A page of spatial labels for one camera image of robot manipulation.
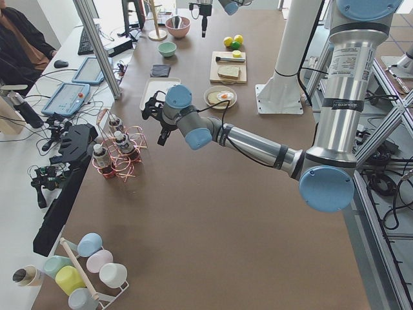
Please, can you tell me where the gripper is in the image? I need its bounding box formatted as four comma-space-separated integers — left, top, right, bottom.
189, 0, 213, 37
157, 110, 177, 146

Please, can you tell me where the plain bread slice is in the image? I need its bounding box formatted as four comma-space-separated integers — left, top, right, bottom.
217, 65, 240, 79

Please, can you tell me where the bread slice with fried egg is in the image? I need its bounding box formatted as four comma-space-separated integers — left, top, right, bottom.
206, 91, 234, 105

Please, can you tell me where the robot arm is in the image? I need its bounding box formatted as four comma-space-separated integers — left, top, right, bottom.
153, 1, 400, 212
188, 0, 252, 38

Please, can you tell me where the cream rabbit tray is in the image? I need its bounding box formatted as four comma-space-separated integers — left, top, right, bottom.
139, 77, 181, 111

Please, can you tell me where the pink bowl with ice cubes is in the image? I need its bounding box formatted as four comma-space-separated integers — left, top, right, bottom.
165, 15, 190, 39

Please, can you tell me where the metal ice scoop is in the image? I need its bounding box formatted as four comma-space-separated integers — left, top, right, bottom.
171, 15, 183, 29

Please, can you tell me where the yellow lemon left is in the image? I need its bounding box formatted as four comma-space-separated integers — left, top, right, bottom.
223, 36, 234, 47

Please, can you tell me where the yellow lemon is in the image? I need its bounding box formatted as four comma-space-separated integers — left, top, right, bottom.
223, 36, 234, 47
234, 34, 244, 45

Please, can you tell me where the yellow lemon right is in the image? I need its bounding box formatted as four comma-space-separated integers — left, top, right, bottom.
234, 34, 244, 45

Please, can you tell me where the lime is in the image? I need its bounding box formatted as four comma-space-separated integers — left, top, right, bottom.
230, 41, 241, 50

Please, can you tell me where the tea bottle two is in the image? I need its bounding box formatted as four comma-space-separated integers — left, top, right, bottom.
114, 130, 136, 160

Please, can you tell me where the half lemon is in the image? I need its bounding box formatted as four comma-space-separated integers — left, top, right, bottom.
232, 50, 242, 58

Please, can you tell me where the mint green bowl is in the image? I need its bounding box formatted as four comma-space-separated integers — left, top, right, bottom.
157, 42, 177, 57

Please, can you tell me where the wooden mug tree stand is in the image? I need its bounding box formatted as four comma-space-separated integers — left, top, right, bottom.
147, 0, 168, 41

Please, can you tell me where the tea bottle one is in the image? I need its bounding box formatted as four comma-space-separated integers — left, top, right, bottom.
108, 118, 125, 134

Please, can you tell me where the wooden cutting board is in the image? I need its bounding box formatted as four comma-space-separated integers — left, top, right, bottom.
210, 51, 247, 84

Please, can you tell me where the white plate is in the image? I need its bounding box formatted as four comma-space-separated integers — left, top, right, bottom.
204, 86, 237, 110

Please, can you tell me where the dark grey cloth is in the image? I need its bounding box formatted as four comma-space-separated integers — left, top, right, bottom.
150, 64, 171, 78

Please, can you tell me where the tea bottle three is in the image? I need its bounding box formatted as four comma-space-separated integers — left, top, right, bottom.
93, 143, 116, 179

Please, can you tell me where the blue teach pendant far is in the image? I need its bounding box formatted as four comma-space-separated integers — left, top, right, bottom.
72, 57, 104, 86

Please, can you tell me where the blue teach pendant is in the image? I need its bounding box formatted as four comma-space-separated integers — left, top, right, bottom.
72, 57, 104, 86
41, 83, 90, 117

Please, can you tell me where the blue teach pendant near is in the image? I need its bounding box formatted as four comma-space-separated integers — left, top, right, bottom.
41, 83, 90, 117

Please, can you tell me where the black keyboard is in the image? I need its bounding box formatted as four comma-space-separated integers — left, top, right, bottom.
77, 29, 94, 56

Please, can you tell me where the computer mouse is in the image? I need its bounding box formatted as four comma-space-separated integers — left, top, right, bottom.
54, 59, 68, 68

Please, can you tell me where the pink cup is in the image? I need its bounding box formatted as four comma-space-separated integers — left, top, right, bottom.
86, 249, 113, 273

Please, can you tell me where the black thermos bottle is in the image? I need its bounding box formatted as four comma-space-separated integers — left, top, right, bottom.
7, 91, 44, 129

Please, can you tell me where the white cup rack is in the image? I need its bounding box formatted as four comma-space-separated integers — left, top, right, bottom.
59, 237, 130, 309

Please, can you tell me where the white cup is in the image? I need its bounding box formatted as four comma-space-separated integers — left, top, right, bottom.
99, 263, 128, 289

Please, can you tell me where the seated person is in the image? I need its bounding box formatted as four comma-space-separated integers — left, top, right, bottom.
1, 1, 57, 95

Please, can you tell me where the mint cup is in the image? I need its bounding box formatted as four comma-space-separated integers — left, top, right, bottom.
43, 255, 73, 279

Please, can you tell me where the yellow cup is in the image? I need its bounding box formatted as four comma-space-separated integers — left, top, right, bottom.
55, 265, 86, 296

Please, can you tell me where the grey blue cup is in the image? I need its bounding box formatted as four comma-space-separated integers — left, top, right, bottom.
68, 288, 99, 310

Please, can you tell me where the paper coffee cup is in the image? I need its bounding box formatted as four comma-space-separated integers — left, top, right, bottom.
12, 265, 44, 287

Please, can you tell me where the copper wire bottle rack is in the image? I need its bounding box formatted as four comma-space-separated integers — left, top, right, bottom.
92, 108, 148, 182

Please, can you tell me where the aluminium frame post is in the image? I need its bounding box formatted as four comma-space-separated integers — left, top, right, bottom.
73, 0, 121, 100

